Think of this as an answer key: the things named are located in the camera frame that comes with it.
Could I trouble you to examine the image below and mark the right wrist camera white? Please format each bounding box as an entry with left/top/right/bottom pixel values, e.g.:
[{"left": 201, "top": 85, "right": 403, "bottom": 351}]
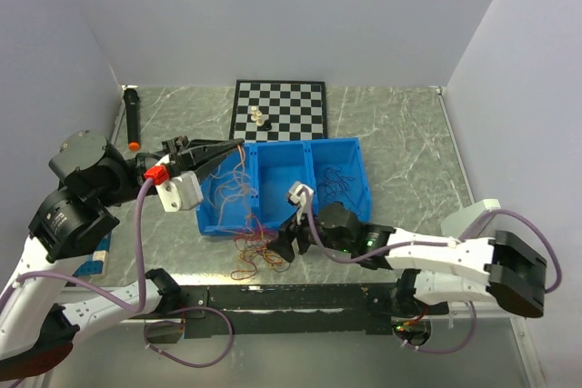
[{"left": 286, "top": 181, "right": 314, "bottom": 224}]

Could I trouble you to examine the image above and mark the blue three-compartment plastic bin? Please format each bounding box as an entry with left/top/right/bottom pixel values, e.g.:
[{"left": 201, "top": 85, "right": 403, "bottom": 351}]
[{"left": 196, "top": 137, "right": 372, "bottom": 236}]

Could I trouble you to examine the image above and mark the yellow orange thin cable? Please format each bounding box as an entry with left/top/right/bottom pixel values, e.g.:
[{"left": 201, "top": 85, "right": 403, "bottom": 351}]
[{"left": 206, "top": 164, "right": 256, "bottom": 230}]

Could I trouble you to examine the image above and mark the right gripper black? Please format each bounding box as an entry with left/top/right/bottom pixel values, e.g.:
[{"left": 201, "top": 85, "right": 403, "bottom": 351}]
[{"left": 266, "top": 200, "right": 353, "bottom": 262}]

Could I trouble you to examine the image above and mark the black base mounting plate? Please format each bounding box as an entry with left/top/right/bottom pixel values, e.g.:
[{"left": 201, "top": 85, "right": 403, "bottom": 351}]
[{"left": 176, "top": 283, "right": 449, "bottom": 335}]

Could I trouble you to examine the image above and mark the white grey stand device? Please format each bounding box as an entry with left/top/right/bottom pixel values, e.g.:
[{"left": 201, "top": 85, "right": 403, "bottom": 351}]
[{"left": 440, "top": 199, "right": 500, "bottom": 240}]

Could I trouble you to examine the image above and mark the red yellow cable bundle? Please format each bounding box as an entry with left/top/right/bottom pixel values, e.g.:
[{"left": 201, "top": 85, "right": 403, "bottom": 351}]
[{"left": 229, "top": 219, "right": 292, "bottom": 281}]

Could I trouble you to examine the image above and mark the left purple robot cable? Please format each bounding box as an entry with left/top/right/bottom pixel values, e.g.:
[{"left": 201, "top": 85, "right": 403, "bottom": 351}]
[{"left": 0, "top": 176, "right": 236, "bottom": 388}]

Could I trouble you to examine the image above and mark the purple thin cable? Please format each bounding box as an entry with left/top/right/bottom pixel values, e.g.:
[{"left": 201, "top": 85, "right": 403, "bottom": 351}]
[{"left": 317, "top": 163, "right": 365, "bottom": 216}]

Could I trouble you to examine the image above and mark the black white chessboard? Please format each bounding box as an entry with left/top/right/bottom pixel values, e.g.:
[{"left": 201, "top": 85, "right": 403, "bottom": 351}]
[{"left": 229, "top": 79, "right": 328, "bottom": 143}]

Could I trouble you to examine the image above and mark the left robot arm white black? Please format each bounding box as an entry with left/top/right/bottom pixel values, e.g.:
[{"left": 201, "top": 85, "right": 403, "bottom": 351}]
[{"left": 1, "top": 130, "right": 242, "bottom": 384}]

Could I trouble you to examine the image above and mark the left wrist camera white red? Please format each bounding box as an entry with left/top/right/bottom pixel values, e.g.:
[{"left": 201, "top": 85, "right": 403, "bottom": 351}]
[{"left": 144, "top": 164, "right": 204, "bottom": 213}]

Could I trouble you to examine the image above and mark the black marker orange cap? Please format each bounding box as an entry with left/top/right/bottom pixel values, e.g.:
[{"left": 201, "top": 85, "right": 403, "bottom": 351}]
[{"left": 123, "top": 88, "right": 141, "bottom": 152}]

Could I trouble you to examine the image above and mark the cream chess piece front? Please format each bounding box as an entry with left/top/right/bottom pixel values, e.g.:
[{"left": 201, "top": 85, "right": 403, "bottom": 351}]
[{"left": 255, "top": 112, "right": 265, "bottom": 127}]

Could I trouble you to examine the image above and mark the blue lego brick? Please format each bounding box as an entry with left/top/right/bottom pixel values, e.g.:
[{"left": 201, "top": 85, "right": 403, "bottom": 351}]
[{"left": 74, "top": 234, "right": 111, "bottom": 277}]

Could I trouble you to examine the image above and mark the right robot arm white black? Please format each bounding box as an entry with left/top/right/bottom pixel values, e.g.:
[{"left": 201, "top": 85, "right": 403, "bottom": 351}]
[{"left": 267, "top": 203, "right": 547, "bottom": 318}]

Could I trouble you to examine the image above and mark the aluminium frame rail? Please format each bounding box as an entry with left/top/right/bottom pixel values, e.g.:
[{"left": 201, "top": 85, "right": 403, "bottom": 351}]
[{"left": 25, "top": 282, "right": 547, "bottom": 388}]

